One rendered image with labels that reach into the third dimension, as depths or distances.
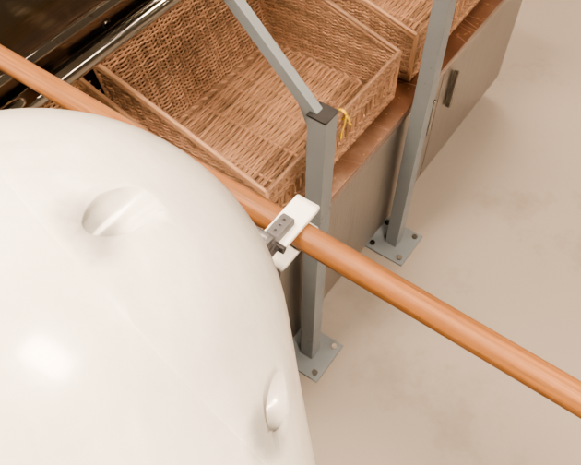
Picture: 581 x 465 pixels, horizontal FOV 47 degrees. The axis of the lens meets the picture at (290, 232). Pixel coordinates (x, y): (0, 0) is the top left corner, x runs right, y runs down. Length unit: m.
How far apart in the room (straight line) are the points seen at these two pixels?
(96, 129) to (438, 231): 2.13
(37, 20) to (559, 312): 1.63
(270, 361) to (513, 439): 1.84
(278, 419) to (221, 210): 0.05
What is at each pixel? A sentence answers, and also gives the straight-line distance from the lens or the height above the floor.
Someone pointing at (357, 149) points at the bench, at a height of 0.58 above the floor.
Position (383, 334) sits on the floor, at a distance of 2.03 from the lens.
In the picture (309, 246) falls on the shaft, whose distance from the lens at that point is 0.71.
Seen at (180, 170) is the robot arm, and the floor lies 1.67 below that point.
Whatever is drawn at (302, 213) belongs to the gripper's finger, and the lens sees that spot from 0.72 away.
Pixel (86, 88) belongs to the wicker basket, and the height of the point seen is 0.83.
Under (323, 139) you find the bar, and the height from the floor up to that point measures 0.91.
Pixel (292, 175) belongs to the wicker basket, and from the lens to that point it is 1.43.
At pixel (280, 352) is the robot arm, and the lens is 0.16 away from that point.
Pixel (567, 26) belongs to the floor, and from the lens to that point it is 3.19.
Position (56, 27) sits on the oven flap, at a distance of 1.46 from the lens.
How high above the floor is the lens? 1.79
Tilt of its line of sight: 54 degrees down
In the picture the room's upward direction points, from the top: straight up
